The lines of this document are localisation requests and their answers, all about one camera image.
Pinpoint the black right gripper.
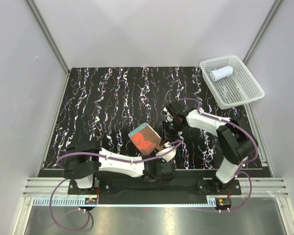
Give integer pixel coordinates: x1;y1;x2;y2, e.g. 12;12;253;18
161;120;185;147

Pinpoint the aluminium frame rail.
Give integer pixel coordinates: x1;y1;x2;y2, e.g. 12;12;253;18
23;178;288;208

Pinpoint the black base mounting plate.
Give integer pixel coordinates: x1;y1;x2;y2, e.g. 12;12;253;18
68;169;242;196

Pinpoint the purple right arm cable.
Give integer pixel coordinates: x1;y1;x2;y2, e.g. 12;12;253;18
170;98;259;213

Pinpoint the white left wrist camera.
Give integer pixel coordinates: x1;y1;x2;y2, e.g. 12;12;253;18
156;143;176;162

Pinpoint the white plastic mesh basket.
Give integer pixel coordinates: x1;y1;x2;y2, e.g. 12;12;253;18
200;55;265;110

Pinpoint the orange patterned towel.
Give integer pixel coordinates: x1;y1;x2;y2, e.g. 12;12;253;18
128;123;165;155

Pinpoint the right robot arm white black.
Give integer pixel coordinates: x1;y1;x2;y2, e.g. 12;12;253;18
162;100;259;194

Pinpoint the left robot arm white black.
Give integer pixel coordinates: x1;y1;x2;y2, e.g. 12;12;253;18
56;143;176;194

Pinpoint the white terry towel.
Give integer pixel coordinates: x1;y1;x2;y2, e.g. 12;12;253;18
210;66;233;82

